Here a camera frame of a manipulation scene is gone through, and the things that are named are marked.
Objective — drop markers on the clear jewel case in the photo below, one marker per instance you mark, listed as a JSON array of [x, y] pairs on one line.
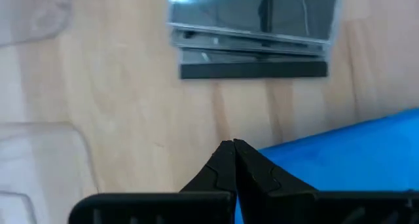
[[252, 70], [229, 44]]

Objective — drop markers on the blue disc case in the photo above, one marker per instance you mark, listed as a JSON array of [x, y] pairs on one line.
[[343, 158]]

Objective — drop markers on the grey foil packets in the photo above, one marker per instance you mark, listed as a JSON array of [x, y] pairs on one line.
[[229, 11]]

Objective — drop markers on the clear plastic bin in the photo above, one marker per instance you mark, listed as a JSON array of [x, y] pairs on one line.
[[39, 158]]

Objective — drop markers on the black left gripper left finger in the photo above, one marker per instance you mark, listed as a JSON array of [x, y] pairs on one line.
[[219, 178]]

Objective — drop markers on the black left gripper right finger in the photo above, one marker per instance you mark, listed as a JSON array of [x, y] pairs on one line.
[[258, 184]]

